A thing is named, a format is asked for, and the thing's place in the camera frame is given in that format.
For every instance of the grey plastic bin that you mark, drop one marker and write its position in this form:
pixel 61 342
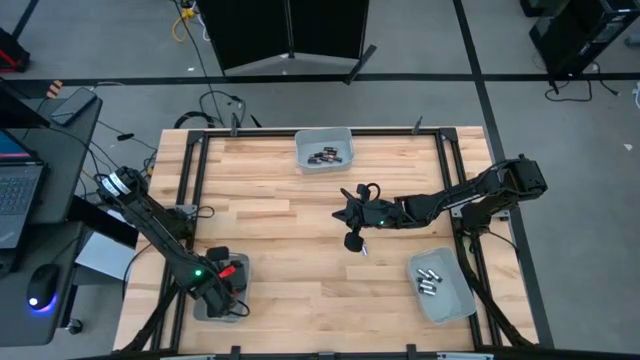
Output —
pixel 199 312
pixel 450 305
pixel 320 140

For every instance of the black computer mouse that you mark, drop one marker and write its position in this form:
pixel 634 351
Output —
pixel 42 285

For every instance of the black equipment cart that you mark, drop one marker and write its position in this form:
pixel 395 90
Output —
pixel 575 35

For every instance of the black caster wheel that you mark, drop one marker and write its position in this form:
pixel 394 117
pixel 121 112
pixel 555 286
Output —
pixel 75 327

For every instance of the dark grey laptop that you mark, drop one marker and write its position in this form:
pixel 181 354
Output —
pixel 17 195

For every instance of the black desk foot bar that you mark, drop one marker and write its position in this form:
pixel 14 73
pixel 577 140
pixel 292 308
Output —
pixel 100 222

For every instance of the black desk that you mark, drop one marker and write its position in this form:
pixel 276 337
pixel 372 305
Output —
pixel 60 165

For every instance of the white flat panel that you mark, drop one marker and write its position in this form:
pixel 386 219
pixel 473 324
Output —
pixel 105 255

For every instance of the red black AA battery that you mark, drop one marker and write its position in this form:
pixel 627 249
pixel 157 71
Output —
pixel 227 272

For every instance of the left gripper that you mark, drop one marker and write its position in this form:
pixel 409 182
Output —
pixel 215 297

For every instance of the black folding partition screen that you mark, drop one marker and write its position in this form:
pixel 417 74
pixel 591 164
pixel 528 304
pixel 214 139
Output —
pixel 250 30

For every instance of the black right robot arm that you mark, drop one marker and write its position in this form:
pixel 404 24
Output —
pixel 450 200

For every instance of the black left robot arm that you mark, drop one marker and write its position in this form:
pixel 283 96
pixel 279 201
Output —
pixel 155 225

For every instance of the orange striped tag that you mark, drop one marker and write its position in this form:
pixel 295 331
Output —
pixel 54 89

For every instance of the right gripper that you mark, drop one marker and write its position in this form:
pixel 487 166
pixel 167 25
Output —
pixel 375 215

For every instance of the black red case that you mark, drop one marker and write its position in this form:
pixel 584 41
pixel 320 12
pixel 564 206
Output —
pixel 12 55

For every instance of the black aluminium table frame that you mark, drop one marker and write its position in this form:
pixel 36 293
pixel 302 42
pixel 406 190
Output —
pixel 250 133

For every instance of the black smartphone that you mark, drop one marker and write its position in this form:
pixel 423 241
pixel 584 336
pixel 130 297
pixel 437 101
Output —
pixel 73 106

